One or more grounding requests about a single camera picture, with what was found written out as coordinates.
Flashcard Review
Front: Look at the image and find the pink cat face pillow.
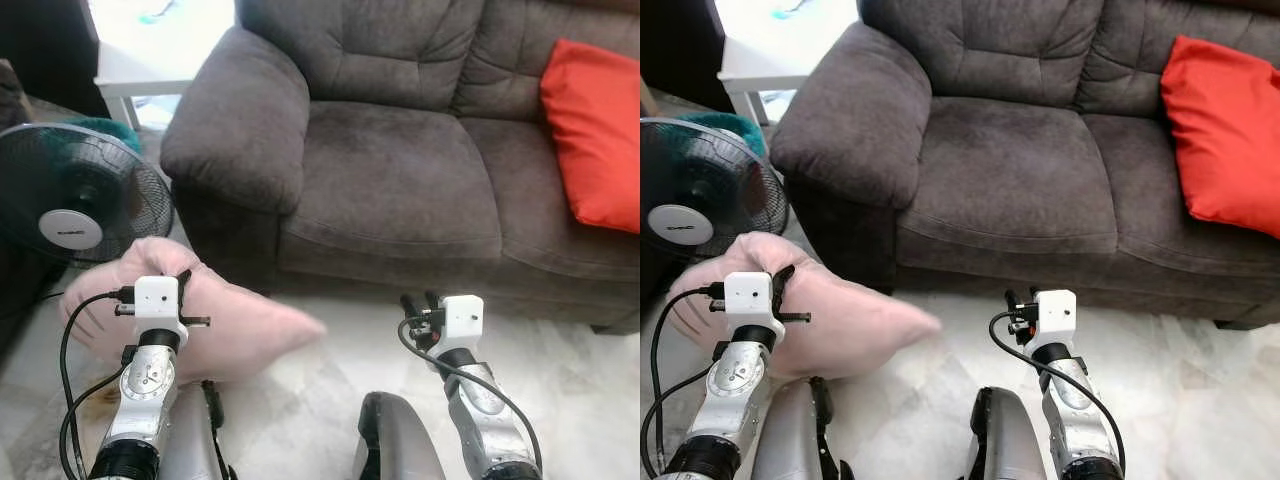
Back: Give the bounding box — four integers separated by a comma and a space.
58, 237, 328, 384
665, 231, 943, 381

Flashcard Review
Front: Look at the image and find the dark brown fabric sofa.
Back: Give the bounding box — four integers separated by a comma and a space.
769, 0, 1280, 331
160, 0, 641, 336

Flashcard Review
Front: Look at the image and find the red square pillow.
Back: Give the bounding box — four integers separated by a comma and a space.
539, 38, 641, 235
1160, 35, 1280, 241

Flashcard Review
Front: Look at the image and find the grey left robot leg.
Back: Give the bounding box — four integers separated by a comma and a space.
765, 375, 851, 480
160, 378, 236, 480

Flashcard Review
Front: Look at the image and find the grey robot leg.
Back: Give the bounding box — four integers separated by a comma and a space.
352, 392, 448, 480
967, 385, 1048, 480
160, 378, 236, 480
765, 375, 851, 480

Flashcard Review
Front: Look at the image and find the black and white standing fan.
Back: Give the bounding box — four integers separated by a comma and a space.
0, 122, 176, 266
640, 117, 791, 263

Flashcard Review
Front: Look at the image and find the grey right robot leg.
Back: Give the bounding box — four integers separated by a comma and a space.
967, 385, 1048, 480
352, 392, 448, 480

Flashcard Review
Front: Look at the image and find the teal waste bin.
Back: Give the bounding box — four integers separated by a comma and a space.
685, 112, 766, 156
60, 115, 141, 156

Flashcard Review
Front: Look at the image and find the white low table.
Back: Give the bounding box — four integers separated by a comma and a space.
718, 38, 801, 126
95, 40, 206, 131

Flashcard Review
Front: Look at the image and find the dark wooden cabinet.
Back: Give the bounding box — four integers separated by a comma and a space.
0, 0, 109, 119
640, 0, 736, 113

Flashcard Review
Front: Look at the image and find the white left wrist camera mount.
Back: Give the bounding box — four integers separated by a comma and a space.
133, 276, 189, 346
722, 271, 781, 341

